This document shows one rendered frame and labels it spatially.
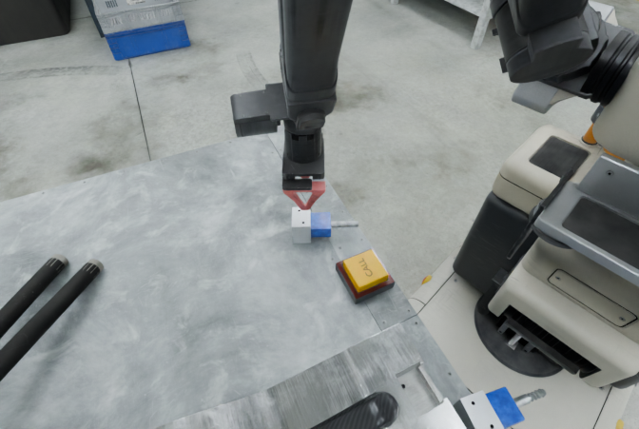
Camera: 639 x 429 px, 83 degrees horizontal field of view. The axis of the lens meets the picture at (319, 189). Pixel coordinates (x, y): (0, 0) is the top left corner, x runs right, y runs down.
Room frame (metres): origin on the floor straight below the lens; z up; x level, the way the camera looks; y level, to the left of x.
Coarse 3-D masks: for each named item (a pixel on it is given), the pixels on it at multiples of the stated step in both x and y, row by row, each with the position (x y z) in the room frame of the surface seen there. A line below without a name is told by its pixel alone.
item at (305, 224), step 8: (296, 208) 0.46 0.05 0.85; (296, 216) 0.44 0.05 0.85; (304, 216) 0.44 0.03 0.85; (312, 216) 0.45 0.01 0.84; (320, 216) 0.45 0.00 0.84; (328, 216) 0.45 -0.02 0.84; (296, 224) 0.42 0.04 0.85; (304, 224) 0.42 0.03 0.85; (312, 224) 0.43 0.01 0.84; (320, 224) 0.43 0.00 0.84; (328, 224) 0.43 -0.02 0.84; (336, 224) 0.44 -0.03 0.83; (344, 224) 0.44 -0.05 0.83; (352, 224) 0.44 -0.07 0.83; (296, 232) 0.42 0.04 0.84; (304, 232) 0.42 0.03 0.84; (312, 232) 0.42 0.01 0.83; (320, 232) 0.42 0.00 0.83; (328, 232) 0.42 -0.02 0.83; (296, 240) 0.42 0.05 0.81; (304, 240) 0.42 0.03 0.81
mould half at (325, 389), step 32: (352, 352) 0.18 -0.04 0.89; (384, 352) 0.18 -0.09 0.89; (416, 352) 0.18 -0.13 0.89; (288, 384) 0.14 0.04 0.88; (320, 384) 0.14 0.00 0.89; (352, 384) 0.14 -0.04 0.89; (384, 384) 0.14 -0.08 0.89; (192, 416) 0.09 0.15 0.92; (224, 416) 0.10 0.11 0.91; (256, 416) 0.10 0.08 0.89; (288, 416) 0.10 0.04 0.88; (320, 416) 0.10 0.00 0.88; (416, 416) 0.10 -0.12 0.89; (448, 416) 0.10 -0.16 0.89
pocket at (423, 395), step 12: (408, 372) 0.16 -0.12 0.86; (420, 372) 0.16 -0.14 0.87; (408, 384) 0.14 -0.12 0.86; (420, 384) 0.14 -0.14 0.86; (432, 384) 0.14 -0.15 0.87; (408, 396) 0.13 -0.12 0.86; (420, 396) 0.13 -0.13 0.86; (432, 396) 0.13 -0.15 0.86; (420, 408) 0.11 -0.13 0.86; (432, 408) 0.11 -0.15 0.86
